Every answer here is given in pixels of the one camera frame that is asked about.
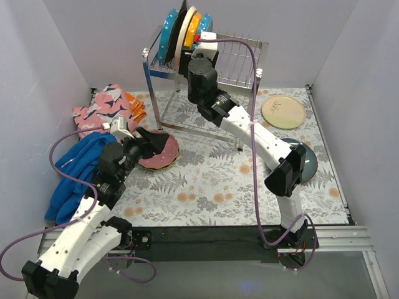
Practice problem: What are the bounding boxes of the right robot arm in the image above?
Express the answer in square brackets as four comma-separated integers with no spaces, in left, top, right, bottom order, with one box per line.
[179,50,308,248]

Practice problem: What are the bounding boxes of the orange dotted plate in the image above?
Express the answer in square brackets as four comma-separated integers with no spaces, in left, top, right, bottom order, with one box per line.
[184,12,202,49]

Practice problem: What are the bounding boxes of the aluminium frame rail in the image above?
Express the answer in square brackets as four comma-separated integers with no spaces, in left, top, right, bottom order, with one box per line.
[37,225,375,255]

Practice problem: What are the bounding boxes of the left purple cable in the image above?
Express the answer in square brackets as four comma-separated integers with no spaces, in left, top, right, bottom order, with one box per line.
[0,124,156,284]

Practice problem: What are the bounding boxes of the blue dotted plate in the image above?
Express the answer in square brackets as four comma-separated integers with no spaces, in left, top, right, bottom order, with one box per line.
[158,8,178,65]
[197,13,213,34]

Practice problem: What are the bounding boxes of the pink dotted plate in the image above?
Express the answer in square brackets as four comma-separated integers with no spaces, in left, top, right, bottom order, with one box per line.
[138,130,180,168]

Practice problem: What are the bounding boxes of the beige plate with sprig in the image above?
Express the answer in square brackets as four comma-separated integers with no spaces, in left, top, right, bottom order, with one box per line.
[261,95,306,130]

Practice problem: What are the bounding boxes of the orange cloth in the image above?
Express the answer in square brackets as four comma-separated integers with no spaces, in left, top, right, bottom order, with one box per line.
[125,92,147,123]

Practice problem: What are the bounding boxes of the purple cable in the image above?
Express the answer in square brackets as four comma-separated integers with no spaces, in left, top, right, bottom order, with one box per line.
[0,124,156,284]
[199,37,319,273]

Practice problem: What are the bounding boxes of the lime green dotted plate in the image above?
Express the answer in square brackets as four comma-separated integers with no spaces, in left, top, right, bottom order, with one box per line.
[142,157,177,172]

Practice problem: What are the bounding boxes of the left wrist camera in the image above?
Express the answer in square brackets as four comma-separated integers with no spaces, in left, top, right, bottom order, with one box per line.
[110,116,133,140]

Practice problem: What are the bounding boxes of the steel dish rack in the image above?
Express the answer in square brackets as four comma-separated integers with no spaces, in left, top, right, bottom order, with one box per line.
[143,26,269,151]

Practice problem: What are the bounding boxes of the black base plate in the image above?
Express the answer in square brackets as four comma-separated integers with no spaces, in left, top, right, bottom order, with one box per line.
[132,225,319,263]

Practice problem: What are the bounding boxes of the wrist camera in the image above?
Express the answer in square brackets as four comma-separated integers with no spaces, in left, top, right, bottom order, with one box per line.
[191,31,218,60]
[110,116,133,140]

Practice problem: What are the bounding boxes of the cream white plate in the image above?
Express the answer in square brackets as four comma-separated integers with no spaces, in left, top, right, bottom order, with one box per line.
[174,6,197,70]

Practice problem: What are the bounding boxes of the dark green brown plate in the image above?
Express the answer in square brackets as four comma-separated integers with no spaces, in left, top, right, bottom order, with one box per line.
[281,138,318,184]

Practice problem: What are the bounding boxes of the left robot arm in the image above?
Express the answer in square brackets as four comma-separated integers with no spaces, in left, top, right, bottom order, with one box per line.
[22,127,169,298]

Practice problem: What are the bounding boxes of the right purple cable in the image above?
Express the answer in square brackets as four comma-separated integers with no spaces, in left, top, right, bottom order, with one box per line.
[199,37,319,273]

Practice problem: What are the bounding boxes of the pink whale pattern cloth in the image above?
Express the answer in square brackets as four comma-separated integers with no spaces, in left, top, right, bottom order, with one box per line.
[72,84,138,131]

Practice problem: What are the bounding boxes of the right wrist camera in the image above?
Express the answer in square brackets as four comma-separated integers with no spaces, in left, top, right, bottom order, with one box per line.
[191,31,218,60]

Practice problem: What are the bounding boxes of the black square plate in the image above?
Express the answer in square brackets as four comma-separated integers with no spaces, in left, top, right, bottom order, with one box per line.
[163,0,188,65]

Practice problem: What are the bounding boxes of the blue fleece cloth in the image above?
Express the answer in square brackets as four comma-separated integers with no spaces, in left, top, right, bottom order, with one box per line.
[44,131,117,224]

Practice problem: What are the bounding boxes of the floral table mat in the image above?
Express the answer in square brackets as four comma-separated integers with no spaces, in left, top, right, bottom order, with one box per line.
[112,88,348,226]

